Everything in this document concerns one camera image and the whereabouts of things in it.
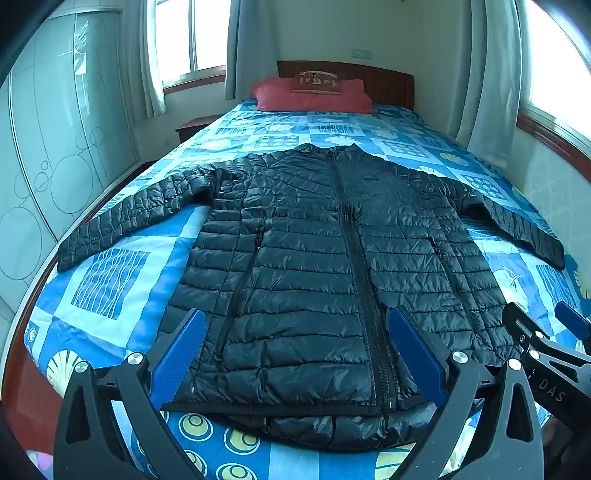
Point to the black puffer jacket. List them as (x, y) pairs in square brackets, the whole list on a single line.
[(323, 277)]

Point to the blue patterned bedsheet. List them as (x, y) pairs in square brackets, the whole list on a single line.
[(120, 286)]

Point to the red pillow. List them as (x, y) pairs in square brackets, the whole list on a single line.
[(277, 97)]

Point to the wall socket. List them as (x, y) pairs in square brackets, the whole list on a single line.
[(362, 53)]

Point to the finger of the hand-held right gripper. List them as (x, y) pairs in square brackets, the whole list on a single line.
[(519, 318), (572, 316)]

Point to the frosted glass wardrobe door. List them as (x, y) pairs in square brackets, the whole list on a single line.
[(55, 138)]

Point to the wooden nightstand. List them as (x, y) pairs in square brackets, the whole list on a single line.
[(196, 127)]

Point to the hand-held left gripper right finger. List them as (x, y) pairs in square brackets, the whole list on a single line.
[(415, 350)]

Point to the small printed cushion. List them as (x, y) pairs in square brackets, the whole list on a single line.
[(318, 83)]

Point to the window with wooden sill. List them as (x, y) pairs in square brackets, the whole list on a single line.
[(554, 78), (203, 37)]

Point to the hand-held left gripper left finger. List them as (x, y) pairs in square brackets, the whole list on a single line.
[(182, 353)]

